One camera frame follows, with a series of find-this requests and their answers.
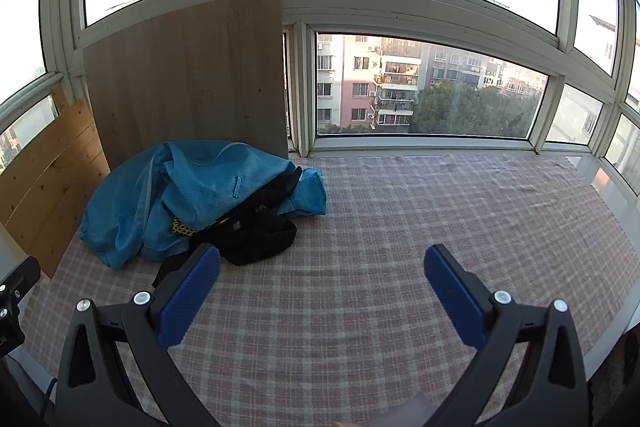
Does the black garment with yellow stripes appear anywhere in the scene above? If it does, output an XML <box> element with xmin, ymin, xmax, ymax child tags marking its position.
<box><xmin>151</xmin><ymin>166</ymin><xmax>303</xmax><ymax>290</ymax></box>

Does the light wooden board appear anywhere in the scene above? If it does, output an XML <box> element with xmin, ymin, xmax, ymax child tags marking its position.
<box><xmin>82</xmin><ymin>0</ymin><xmax>290</xmax><ymax>170</ymax></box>

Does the white window frame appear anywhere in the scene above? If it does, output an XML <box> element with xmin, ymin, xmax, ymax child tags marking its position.
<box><xmin>0</xmin><ymin>0</ymin><xmax>640</xmax><ymax>208</ymax></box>

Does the blue zip coat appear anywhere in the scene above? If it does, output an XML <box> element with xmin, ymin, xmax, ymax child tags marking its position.
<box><xmin>79</xmin><ymin>139</ymin><xmax>328</xmax><ymax>270</ymax></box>

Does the knotty pine board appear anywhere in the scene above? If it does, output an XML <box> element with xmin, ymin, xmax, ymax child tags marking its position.
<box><xmin>0</xmin><ymin>88</ymin><xmax>112</xmax><ymax>280</ymax></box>

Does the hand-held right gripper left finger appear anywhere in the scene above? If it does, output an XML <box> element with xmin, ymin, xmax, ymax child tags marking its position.
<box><xmin>56</xmin><ymin>243</ymin><xmax>222</xmax><ymax>427</ymax></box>

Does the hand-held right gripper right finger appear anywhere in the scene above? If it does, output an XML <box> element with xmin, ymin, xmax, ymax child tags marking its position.
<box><xmin>423</xmin><ymin>243</ymin><xmax>591</xmax><ymax>427</ymax></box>

